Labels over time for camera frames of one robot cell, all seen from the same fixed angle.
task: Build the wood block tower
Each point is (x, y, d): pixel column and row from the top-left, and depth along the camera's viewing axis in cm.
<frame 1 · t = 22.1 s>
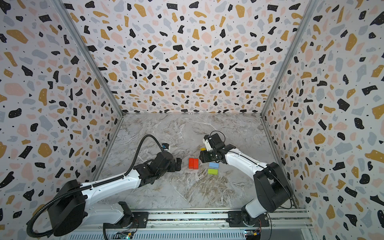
left hand: (175, 159, 83), fingers open
right hand: (200, 154, 88), fingers open
red rectangular wood block: (191, 163, 95), point 2 cm above the table
red rectangular block: (195, 163, 94), point 2 cm above the table
light blue rectangular block: (213, 165, 94), point 2 cm above the table
lime green rectangular block: (213, 171, 92), on the table

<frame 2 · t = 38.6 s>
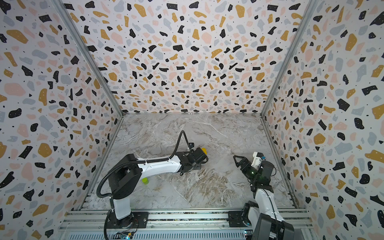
left hand: (197, 161, 88), fingers open
right hand: (235, 158, 85), fingers open
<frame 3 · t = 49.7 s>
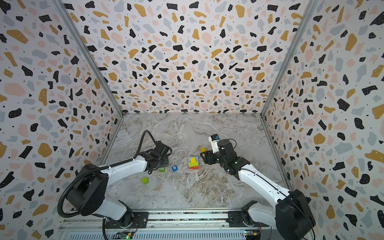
left hand: (164, 159, 90), fingers open
right hand: (202, 150, 81), fingers open
yellow wood cube: (193, 160, 92), point 5 cm above the table
green number cube: (162, 169, 92), point 2 cm above the table
blue number cube nine: (174, 168, 93), on the table
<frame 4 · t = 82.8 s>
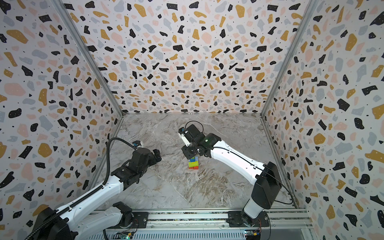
left hand: (153, 151, 82), fingers open
right hand: (183, 147, 78), fingers open
blue number cube nine: (194, 160, 89), point 8 cm above the table
